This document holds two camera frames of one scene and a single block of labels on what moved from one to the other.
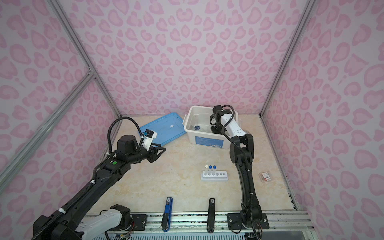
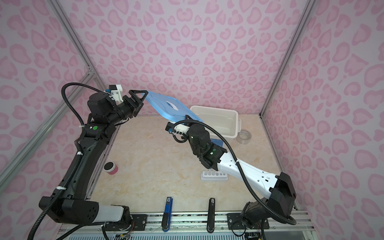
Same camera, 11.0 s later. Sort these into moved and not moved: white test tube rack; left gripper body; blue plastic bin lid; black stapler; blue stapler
Moved: left gripper body; blue plastic bin lid
Not moved: white test tube rack; blue stapler; black stapler
